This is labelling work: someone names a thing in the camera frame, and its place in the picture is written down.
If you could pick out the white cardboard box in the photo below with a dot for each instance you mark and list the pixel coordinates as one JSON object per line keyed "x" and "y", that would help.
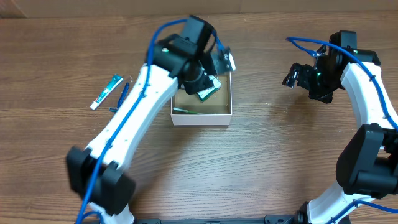
{"x": 217, "y": 109}

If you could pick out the blue disposable razor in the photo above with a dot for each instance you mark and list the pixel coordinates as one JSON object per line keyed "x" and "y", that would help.
{"x": 121, "y": 98}

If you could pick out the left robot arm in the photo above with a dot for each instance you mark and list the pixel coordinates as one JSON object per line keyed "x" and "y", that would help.
{"x": 98, "y": 173}

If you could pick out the teal white toothpaste tube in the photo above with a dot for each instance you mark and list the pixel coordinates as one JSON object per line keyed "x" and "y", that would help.
{"x": 113, "y": 83}

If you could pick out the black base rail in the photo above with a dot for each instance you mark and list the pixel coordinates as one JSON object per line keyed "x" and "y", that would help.
{"x": 268, "y": 219}

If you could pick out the green white toothbrush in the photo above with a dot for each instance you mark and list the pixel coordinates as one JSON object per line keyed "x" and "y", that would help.
{"x": 186, "y": 111}

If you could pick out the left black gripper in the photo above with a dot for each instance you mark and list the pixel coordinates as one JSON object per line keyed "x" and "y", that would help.
{"x": 193, "y": 87}

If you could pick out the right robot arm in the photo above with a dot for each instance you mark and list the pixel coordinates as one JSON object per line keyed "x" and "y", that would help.
{"x": 366, "y": 170}

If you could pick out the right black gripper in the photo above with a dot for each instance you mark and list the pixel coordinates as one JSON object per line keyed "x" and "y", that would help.
{"x": 306, "y": 73}

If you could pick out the green white soap bar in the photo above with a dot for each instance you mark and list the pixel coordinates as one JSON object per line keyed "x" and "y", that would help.
{"x": 205, "y": 94}

